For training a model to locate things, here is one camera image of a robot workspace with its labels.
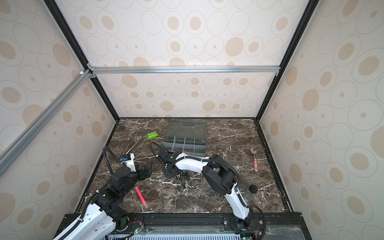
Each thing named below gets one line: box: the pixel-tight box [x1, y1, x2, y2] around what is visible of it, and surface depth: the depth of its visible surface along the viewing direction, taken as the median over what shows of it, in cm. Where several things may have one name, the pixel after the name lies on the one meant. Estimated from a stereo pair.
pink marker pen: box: [135, 187, 148, 207], surface depth 83 cm
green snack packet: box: [147, 131, 159, 140], surface depth 111 cm
